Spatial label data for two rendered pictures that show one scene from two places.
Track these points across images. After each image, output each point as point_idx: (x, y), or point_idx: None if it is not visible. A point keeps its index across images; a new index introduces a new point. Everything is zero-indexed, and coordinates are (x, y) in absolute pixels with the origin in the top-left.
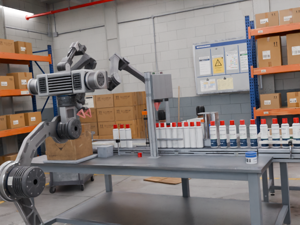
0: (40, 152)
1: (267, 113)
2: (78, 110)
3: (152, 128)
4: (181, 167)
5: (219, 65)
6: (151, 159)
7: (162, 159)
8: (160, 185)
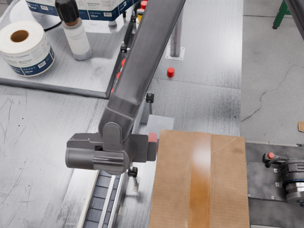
0: None
1: None
2: (147, 149)
3: (182, 13)
4: (241, 11)
5: None
6: (191, 53)
7: (195, 39)
8: None
